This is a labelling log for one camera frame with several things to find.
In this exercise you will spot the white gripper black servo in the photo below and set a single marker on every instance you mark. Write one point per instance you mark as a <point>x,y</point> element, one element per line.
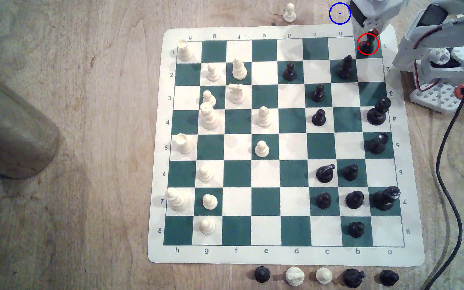
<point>371,23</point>

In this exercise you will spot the black chess rook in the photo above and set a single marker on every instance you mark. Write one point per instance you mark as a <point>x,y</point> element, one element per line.
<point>367,47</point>

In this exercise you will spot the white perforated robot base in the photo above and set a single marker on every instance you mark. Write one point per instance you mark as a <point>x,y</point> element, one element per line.
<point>437,96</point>

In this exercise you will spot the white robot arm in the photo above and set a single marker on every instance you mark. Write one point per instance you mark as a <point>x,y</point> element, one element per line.
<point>429,38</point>

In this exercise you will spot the white chess pawn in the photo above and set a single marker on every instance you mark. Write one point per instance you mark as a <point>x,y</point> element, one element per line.
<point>324,276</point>
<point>205,174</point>
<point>261,150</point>
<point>208,98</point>
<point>207,227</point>
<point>213,73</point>
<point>210,202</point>
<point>289,14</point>

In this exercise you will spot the black chess queen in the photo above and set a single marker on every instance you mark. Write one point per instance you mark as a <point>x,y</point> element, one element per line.
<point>377,112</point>

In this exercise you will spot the black chess pawn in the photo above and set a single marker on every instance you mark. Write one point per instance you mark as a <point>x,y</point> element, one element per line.
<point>289,73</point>
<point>323,201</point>
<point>354,200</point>
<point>262,274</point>
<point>388,278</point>
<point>318,94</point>
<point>318,118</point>
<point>350,173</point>
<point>356,230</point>

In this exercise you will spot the white chess bishop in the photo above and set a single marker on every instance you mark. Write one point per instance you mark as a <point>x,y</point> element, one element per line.
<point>239,70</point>

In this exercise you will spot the black chess knight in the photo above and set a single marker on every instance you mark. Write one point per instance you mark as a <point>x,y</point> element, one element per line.
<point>353,278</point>
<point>324,174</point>

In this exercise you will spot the green and white chess mat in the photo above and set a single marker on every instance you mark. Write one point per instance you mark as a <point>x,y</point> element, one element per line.
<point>292,173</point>

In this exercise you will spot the black chess king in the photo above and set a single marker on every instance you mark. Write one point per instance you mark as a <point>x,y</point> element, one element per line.
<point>385,199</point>

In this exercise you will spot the white chess queen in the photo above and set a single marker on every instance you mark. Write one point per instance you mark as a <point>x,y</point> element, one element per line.
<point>209,117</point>

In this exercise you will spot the white chess knight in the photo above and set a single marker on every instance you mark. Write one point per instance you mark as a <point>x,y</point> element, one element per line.
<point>295,276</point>

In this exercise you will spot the white chess king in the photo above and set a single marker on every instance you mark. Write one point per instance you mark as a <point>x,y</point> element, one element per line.
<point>177,200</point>

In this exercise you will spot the white pawn e4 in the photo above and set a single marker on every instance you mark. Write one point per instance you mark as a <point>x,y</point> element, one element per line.
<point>263,118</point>

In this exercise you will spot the white rook f3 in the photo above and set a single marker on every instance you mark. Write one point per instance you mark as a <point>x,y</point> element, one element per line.
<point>236,94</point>

